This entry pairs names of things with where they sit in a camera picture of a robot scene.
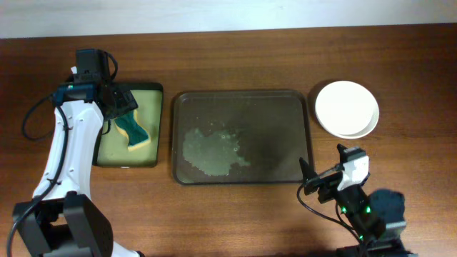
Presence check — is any black soapy water tray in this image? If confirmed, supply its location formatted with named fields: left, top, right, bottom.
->
left=92, top=82, right=164, bottom=168

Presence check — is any dark brown serving tray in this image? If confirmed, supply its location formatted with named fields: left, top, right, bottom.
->
left=171, top=90, right=314, bottom=185

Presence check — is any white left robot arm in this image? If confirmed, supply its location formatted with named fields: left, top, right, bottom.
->
left=6, top=82, right=142, bottom=256

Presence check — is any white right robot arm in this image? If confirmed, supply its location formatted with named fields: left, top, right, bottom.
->
left=296, top=144, right=415, bottom=256

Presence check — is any pink plate with yellow stain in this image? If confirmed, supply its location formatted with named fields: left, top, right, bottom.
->
left=319, top=106, right=380, bottom=140

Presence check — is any cream white plate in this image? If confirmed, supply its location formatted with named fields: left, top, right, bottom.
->
left=314, top=80, right=378, bottom=136

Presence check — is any green and yellow sponge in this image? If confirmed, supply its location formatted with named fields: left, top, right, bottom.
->
left=114, top=109, right=151, bottom=151

